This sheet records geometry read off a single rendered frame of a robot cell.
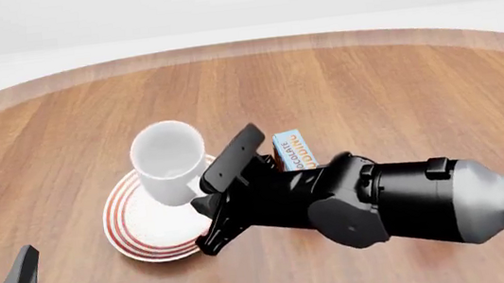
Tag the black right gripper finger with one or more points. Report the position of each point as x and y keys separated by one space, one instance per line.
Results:
x=204 y=204

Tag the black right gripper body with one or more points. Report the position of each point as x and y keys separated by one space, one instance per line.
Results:
x=227 y=219

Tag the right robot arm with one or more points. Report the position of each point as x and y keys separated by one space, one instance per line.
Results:
x=420 y=201

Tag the white mug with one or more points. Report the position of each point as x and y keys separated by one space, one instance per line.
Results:
x=168 y=158

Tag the plate with red rings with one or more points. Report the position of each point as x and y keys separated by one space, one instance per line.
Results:
x=148 y=232

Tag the chocolate pudding box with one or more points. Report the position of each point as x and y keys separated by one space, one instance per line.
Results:
x=293 y=151

